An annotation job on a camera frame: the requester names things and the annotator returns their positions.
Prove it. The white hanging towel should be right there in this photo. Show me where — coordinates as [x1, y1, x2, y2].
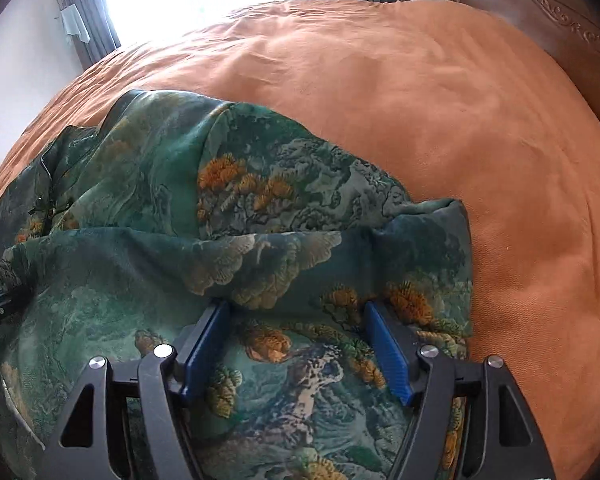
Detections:
[60, 4, 92, 45]

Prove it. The green printed dress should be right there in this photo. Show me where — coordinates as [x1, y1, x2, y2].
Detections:
[0, 89, 476, 480]

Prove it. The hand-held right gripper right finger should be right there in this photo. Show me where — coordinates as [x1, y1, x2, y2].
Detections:
[364, 300, 556, 480]

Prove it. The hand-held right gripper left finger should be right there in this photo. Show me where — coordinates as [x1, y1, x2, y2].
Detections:
[42, 301, 231, 480]

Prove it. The carved wooden headboard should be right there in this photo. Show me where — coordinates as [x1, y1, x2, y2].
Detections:
[447, 0, 600, 151]

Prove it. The orange bedspread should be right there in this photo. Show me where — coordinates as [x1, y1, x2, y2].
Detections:
[0, 0, 600, 480]

